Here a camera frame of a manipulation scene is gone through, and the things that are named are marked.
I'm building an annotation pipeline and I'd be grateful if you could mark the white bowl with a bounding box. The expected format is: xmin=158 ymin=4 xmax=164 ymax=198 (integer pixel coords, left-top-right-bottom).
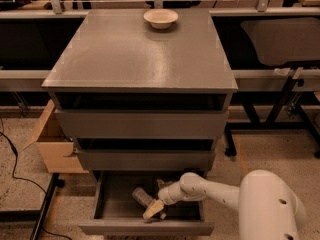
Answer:
xmin=144 ymin=9 xmax=179 ymax=30

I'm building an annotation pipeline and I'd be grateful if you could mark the metal rail bench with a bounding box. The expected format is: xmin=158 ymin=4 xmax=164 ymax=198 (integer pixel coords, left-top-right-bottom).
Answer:
xmin=210 ymin=8 xmax=320 ymax=92
xmin=0 ymin=10 xmax=87 ymax=92

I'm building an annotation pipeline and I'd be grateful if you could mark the grey top drawer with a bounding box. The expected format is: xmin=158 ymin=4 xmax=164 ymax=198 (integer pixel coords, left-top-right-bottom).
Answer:
xmin=55 ymin=110 xmax=227 ymax=139

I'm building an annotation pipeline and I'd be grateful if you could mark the grey open bottom drawer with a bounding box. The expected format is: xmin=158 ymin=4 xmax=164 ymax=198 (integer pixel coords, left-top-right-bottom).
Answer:
xmin=79 ymin=171 xmax=214 ymax=236

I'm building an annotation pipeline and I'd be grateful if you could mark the black floor cable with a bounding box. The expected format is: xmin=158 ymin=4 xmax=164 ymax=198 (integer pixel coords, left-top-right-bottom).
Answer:
xmin=0 ymin=117 xmax=73 ymax=240

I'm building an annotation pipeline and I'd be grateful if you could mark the left metal rail bench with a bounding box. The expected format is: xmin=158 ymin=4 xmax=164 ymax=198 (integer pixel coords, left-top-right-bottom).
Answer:
xmin=0 ymin=10 xmax=87 ymax=92

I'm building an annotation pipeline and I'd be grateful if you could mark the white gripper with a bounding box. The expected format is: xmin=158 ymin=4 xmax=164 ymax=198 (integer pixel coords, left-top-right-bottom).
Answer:
xmin=143 ymin=179 xmax=183 ymax=219

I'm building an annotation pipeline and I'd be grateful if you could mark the black metal floor frame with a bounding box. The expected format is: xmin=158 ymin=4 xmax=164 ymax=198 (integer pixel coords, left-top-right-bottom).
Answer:
xmin=0 ymin=173 xmax=60 ymax=240

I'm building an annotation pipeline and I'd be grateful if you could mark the clear plastic water bottle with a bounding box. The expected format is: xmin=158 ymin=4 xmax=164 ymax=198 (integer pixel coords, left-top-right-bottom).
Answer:
xmin=132 ymin=187 xmax=166 ymax=220

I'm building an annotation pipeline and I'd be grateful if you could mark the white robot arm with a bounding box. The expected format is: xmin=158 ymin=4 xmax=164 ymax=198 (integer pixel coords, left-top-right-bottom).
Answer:
xmin=143 ymin=170 xmax=307 ymax=240

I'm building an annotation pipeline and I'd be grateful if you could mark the black table leg frame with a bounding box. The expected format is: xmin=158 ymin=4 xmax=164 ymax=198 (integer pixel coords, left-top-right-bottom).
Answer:
xmin=224 ymin=68 xmax=320 ymax=157

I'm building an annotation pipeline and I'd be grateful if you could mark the right metal rail bench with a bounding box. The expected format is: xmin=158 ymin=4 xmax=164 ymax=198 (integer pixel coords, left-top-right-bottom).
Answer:
xmin=210 ymin=8 xmax=320 ymax=92

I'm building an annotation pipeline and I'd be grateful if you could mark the grey drawer cabinet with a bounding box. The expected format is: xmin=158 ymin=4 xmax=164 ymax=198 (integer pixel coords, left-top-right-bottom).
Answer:
xmin=41 ymin=8 xmax=240 ymax=185

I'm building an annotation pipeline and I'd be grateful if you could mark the cardboard box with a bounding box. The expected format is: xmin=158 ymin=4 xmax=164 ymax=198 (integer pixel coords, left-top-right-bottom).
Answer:
xmin=23 ymin=100 xmax=87 ymax=174

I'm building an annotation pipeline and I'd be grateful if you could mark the grey middle drawer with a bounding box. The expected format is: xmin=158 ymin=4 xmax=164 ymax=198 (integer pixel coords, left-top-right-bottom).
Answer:
xmin=77 ymin=139 xmax=215 ymax=171

